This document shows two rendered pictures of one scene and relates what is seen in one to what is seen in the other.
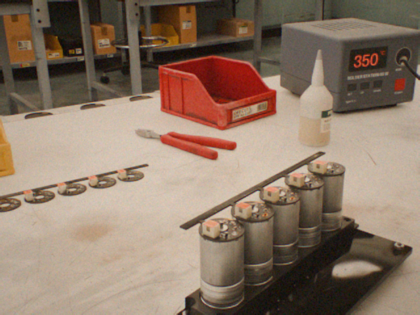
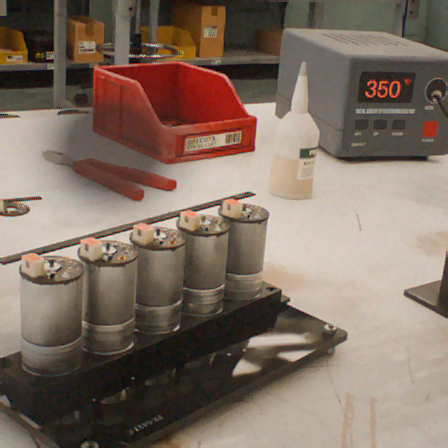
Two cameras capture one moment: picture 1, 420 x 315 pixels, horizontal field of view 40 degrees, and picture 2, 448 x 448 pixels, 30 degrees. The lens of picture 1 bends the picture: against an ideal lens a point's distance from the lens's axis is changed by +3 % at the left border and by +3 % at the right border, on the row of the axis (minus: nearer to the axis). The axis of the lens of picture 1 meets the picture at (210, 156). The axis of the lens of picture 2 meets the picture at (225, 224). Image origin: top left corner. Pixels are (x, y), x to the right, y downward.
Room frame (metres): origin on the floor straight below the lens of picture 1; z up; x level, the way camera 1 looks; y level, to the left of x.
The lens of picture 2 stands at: (-0.02, -0.08, 0.95)
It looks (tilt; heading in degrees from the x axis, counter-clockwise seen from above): 21 degrees down; 1
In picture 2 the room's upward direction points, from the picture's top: 5 degrees clockwise
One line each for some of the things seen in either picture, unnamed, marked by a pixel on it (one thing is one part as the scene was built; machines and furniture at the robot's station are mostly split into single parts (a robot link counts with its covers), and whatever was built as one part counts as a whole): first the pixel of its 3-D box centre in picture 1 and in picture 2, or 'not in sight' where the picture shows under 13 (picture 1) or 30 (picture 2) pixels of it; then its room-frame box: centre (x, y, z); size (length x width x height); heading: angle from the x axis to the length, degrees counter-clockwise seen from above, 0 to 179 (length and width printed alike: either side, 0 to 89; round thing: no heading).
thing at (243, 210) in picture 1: (244, 210); (93, 248); (0.28, -0.02, 0.82); 0.01 x 0.01 x 0.01; 49
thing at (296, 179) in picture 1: (297, 179); (191, 220); (0.33, -0.06, 0.82); 0.01 x 0.01 x 0.01; 49
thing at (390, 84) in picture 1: (344, 63); (362, 92); (0.76, -0.18, 0.80); 0.15 x 0.12 x 0.10; 20
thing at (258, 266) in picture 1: (251, 248); (106, 304); (0.29, -0.02, 0.79); 0.02 x 0.02 x 0.05
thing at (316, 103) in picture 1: (316, 97); (297, 129); (0.58, -0.11, 0.80); 0.03 x 0.03 x 0.10
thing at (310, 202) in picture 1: (302, 214); (199, 272); (0.33, -0.06, 0.79); 0.02 x 0.02 x 0.05
